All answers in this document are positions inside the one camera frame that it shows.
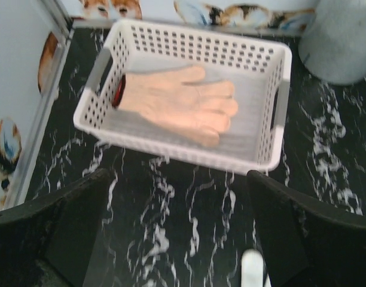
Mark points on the grey metal bucket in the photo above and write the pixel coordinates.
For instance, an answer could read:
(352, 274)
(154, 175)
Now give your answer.
(333, 46)

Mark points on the white glove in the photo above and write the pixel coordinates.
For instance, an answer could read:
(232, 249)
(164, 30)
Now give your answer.
(252, 267)

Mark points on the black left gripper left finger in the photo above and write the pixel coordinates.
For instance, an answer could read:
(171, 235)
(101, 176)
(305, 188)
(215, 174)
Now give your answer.
(48, 241)

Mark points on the white plastic storage basket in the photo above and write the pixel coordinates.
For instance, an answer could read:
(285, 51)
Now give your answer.
(260, 71)

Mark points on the cream glove red cuff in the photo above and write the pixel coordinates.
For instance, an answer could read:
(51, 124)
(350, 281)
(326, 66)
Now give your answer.
(179, 101)

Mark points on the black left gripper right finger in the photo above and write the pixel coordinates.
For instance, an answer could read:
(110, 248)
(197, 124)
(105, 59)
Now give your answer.
(306, 242)

